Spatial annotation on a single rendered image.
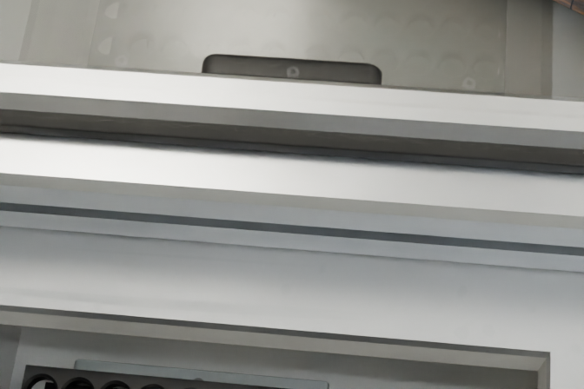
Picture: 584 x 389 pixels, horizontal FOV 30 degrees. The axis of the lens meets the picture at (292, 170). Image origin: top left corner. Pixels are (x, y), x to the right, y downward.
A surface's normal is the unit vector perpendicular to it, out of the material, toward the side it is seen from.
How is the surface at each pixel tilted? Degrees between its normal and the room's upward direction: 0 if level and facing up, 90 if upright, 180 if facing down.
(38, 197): 90
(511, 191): 0
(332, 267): 0
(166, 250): 0
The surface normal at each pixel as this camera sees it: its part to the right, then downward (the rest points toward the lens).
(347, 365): -0.05, -0.40
